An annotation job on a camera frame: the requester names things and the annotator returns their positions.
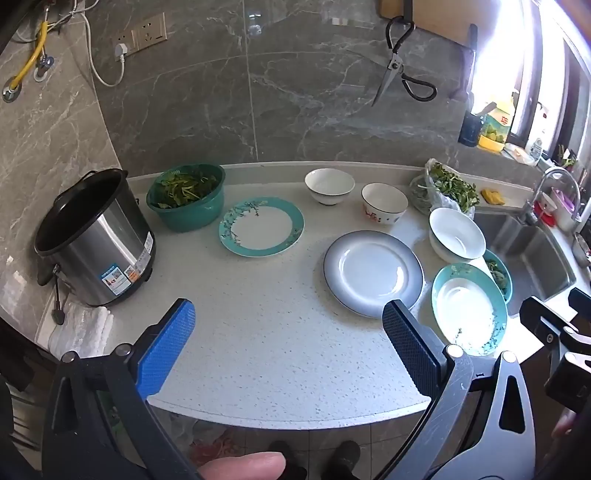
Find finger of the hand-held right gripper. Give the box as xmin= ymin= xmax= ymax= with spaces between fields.
xmin=567 ymin=287 xmax=591 ymax=324
xmin=519 ymin=295 xmax=579 ymax=352

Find grey rimmed white plate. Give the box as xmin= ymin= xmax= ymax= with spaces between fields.
xmin=322 ymin=230 xmax=424 ymax=319

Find leafy greens in teal strainer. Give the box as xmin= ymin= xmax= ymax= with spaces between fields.
xmin=485 ymin=259 xmax=509 ymax=296

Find plain white bowl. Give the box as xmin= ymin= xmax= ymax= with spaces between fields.
xmin=304 ymin=168 xmax=356 ymax=206

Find wall socket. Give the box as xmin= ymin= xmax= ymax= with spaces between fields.
xmin=130 ymin=13 xmax=168 ymax=49

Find white towel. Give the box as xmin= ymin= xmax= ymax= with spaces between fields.
xmin=46 ymin=300 xmax=115 ymax=358

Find green plastic basin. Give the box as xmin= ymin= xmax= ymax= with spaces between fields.
xmin=146 ymin=164 xmax=226 ymax=232

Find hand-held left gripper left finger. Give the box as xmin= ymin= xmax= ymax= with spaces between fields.
xmin=41 ymin=298 xmax=204 ymax=480

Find yellow cooking oil bottle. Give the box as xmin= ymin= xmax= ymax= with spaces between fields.
xmin=478 ymin=95 xmax=518 ymax=153

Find small teal strainer basin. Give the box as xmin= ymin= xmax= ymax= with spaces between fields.
xmin=482 ymin=249 xmax=514 ymax=305

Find blue utensil holder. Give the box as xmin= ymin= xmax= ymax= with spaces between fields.
xmin=458 ymin=111 xmax=485 ymax=148

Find yellow gas hose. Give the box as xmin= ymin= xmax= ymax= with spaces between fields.
xmin=9 ymin=21 xmax=49 ymax=90

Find wooden cutting board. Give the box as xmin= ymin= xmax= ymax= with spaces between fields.
xmin=379 ymin=0 xmax=522 ymax=42

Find white bowl with red flowers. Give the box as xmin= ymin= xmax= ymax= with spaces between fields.
xmin=361 ymin=183 xmax=410 ymax=226

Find stainless steel sink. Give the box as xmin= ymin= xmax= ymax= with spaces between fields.
xmin=473 ymin=210 xmax=578 ymax=317

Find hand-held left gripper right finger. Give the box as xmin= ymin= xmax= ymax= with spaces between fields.
xmin=381 ymin=299 xmax=537 ymax=480

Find black handled kitchen scissors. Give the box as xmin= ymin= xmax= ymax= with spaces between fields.
xmin=372 ymin=16 xmax=438 ymax=108

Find stainless steel cooker pot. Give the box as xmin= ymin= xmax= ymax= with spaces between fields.
xmin=34 ymin=168 xmax=157 ymax=308

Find white plug and cable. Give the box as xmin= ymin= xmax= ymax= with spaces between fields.
xmin=74 ymin=9 xmax=129 ymax=88

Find bagged leafy greens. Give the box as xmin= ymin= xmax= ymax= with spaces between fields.
xmin=427 ymin=162 xmax=481 ymax=210

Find clear plastic bag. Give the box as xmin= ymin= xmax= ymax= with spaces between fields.
xmin=409 ymin=158 xmax=481 ymax=220

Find chrome faucet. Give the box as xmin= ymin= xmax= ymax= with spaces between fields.
xmin=517 ymin=167 xmax=581 ymax=226

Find person's left hand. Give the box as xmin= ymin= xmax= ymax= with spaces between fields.
xmin=198 ymin=451 xmax=287 ymax=480

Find black shoe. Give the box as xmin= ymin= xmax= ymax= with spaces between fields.
xmin=325 ymin=440 xmax=363 ymax=480

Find deep teal floral plate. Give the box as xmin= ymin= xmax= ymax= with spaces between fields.
xmin=431 ymin=263 xmax=509 ymax=357

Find large white bowl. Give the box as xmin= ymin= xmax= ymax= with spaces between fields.
xmin=428 ymin=207 xmax=487 ymax=264

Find black power cord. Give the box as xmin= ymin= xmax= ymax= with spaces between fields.
xmin=37 ymin=263 xmax=68 ymax=326

